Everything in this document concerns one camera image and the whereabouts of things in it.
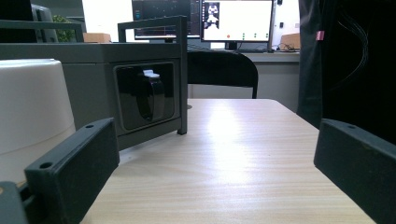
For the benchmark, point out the monitor with white screen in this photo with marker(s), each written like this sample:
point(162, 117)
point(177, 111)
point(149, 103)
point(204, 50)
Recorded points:
point(243, 21)

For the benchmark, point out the black office chair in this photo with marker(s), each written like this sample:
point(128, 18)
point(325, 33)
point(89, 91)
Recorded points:
point(221, 68)

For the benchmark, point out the dark grey appliance box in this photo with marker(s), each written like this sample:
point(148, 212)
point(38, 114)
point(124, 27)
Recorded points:
point(90, 84)

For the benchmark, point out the green plant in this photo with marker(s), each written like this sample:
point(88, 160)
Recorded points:
point(63, 31)

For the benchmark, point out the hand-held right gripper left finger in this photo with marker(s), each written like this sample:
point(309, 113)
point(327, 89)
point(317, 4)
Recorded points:
point(71, 174)

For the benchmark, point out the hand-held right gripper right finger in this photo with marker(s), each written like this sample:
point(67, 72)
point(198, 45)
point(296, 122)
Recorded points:
point(361, 168)

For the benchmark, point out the white round plastic container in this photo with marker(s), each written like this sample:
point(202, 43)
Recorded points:
point(31, 105)

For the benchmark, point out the pink tag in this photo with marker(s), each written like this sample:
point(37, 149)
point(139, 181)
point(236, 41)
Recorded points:
point(320, 35)

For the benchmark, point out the brown cardboard box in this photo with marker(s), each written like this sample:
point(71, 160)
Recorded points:
point(291, 41)
point(96, 37)

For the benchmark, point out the black panel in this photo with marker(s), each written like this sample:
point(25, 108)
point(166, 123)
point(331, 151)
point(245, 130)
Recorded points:
point(15, 12)

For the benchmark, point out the grey background desk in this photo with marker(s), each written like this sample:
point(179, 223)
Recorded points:
point(274, 57)

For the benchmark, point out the monitor with dark screen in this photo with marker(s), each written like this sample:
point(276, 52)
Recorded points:
point(165, 15)

